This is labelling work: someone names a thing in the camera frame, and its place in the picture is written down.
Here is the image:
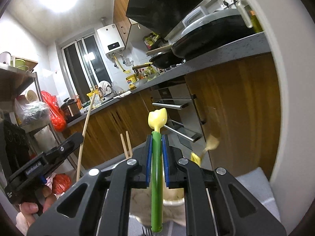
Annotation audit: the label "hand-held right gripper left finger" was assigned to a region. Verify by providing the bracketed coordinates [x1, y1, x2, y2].
[27, 135, 153, 236]

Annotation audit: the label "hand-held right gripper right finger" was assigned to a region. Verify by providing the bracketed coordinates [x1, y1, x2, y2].
[161, 134, 287, 236]

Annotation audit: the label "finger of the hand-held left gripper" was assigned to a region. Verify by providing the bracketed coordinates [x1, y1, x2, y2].
[44, 132, 84, 164]

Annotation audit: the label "green-handled yellow tulip utensil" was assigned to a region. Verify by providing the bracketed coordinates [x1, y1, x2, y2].
[148, 108, 168, 233]

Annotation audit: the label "cream ceramic double utensil holder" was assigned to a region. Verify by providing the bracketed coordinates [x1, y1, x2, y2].
[129, 188, 186, 227]

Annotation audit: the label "gold fork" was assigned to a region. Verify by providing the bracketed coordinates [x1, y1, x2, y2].
[200, 135, 220, 154]

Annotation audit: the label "person's left hand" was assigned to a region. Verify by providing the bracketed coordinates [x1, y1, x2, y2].
[19, 185, 57, 220]

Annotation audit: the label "white plastic bag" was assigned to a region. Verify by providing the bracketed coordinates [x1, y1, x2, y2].
[31, 124, 58, 155]

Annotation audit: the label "dark red pressure cooker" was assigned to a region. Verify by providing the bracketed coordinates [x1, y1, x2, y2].
[60, 98, 82, 122]

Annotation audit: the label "large red plastic bag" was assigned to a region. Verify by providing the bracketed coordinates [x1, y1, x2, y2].
[41, 90, 67, 132]

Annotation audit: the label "small red plastic bag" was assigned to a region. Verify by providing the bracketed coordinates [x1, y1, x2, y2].
[52, 173, 73, 198]

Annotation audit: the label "clear bag of greens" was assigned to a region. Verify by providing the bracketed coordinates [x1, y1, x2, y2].
[15, 100, 51, 127]

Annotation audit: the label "round woven lid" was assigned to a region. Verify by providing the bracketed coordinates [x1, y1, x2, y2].
[26, 90, 40, 102]

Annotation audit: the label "white cloth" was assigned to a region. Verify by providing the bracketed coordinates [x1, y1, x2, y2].
[99, 80, 112, 96]

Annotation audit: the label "built-in steel oven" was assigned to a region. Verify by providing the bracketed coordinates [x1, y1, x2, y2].
[150, 81, 207, 150]

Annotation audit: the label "dish rag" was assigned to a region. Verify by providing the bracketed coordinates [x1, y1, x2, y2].
[113, 91, 132, 99]

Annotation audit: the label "yellow container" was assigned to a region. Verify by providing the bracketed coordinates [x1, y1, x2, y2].
[125, 75, 138, 89]

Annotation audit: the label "metal shelf rack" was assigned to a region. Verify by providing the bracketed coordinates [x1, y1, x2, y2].
[0, 59, 79, 175]

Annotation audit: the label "wooden lower cabinets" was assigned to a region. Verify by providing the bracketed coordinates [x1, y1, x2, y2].
[61, 53, 282, 185]

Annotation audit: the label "wooden cabinets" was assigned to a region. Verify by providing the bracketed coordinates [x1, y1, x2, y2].
[113, 0, 138, 50]
[61, 53, 282, 185]

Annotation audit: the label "group of condiment bottles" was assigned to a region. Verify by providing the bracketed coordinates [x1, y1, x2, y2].
[133, 65, 158, 79]

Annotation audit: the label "green bowl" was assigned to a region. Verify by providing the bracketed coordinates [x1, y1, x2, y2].
[13, 58, 32, 70]

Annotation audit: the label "grey checked cloth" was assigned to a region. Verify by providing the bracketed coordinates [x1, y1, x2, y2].
[143, 167, 282, 236]

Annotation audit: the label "black wok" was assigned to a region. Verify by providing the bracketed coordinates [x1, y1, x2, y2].
[133, 51, 184, 70]

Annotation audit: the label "white water heater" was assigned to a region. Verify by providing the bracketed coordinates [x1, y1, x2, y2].
[96, 24, 126, 56]

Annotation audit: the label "grey kitchen countertop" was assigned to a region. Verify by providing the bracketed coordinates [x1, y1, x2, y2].
[66, 31, 272, 128]

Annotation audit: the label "large black frying pan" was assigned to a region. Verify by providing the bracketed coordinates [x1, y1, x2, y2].
[146, 15, 255, 57]

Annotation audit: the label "wooden upper cabinets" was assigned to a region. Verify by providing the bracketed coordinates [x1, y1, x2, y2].
[113, 0, 138, 50]

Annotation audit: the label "grey pan lid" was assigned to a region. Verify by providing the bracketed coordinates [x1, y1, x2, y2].
[181, 8, 240, 38]

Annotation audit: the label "white refrigerator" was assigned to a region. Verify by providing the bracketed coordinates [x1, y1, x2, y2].
[231, 0, 315, 192]

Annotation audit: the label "white kitchen appliance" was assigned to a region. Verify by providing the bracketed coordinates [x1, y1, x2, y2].
[182, 6, 209, 29]

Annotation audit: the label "black range hood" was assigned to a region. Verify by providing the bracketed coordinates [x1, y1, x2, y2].
[126, 0, 217, 40]

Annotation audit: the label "oil bottle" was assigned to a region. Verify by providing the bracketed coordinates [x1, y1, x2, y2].
[233, 0, 264, 33]

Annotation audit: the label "yellow gas hose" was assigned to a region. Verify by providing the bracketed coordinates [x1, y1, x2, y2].
[113, 54, 125, 72]

